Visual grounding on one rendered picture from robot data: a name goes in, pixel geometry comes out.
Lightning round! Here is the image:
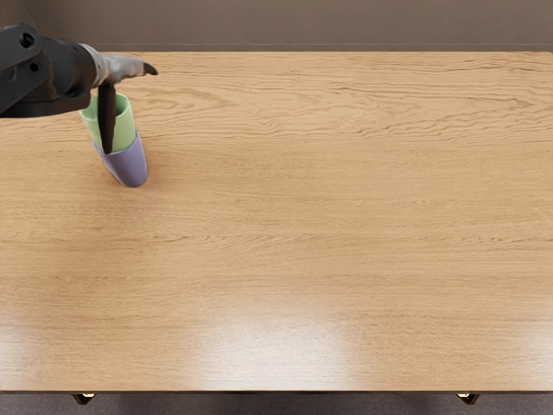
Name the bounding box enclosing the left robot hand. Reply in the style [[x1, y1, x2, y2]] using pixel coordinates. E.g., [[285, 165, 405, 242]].
[[89, 52, 159, 156]]

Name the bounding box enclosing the light green cup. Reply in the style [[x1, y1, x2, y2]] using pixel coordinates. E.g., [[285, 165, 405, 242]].
[[79, 92, 138, 153]]

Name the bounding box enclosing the lavender cup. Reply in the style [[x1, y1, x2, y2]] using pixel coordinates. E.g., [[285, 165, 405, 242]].
[[92, 129, 149, 188]]

